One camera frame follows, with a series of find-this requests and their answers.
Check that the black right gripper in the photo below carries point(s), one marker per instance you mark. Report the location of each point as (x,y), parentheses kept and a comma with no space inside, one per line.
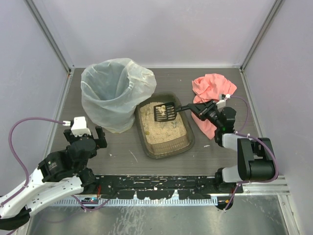
(204,111)

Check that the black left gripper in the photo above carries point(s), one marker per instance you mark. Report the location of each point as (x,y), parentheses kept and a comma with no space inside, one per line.
(97,141)

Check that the black slotted litter scoop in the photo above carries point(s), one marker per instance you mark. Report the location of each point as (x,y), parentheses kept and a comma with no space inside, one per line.
(167,111)

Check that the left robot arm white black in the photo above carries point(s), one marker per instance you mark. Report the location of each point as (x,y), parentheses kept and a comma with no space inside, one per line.
(61,174)

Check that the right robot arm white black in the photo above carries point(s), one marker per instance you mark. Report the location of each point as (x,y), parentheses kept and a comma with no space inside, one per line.
(255,158)

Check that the dark translucent litter box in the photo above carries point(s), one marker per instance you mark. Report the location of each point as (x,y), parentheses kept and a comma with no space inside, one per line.
(169,148)

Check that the beige cat litter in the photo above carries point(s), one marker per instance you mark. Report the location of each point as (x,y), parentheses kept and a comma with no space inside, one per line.
(159,132)

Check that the pink cloth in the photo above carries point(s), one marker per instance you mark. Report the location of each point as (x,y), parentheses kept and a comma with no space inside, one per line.
(207,88)

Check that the translucent plastic trash bag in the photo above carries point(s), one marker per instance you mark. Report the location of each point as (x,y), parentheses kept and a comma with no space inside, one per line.
(111,91)

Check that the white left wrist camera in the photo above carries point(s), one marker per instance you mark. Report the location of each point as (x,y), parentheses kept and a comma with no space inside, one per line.
(79,127)

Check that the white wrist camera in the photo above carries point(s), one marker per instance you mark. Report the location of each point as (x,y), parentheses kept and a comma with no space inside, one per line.
(79,127)
(222,100)

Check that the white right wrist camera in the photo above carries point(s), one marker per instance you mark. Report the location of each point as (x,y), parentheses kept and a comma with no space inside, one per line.
(222,100)

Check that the grey slotted cable duct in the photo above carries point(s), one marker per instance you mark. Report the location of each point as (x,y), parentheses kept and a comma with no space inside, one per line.
(174,201)

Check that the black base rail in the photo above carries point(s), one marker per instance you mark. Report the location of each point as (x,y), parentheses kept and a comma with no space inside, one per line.
(158,187)

